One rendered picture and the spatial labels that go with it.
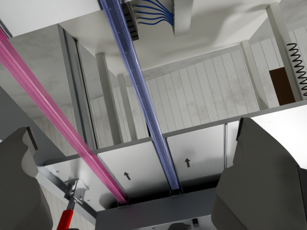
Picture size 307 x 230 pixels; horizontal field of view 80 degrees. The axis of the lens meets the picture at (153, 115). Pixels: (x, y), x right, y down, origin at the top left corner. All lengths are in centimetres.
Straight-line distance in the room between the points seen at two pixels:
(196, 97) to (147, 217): 280
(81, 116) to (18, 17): 41
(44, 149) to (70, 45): 38
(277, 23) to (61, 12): 73
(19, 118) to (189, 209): 32
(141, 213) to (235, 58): 297
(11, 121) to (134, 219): 27
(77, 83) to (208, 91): 265
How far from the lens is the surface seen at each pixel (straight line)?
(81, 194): 38
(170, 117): 317
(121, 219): 42
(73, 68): 62
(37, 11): 21
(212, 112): 307
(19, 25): 22
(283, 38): 81
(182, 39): 81
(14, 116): 33
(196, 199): 39
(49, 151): 37
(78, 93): 59
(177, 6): 55
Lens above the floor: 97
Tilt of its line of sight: 6 degrees down
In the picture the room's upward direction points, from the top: 167 degrees clockwise
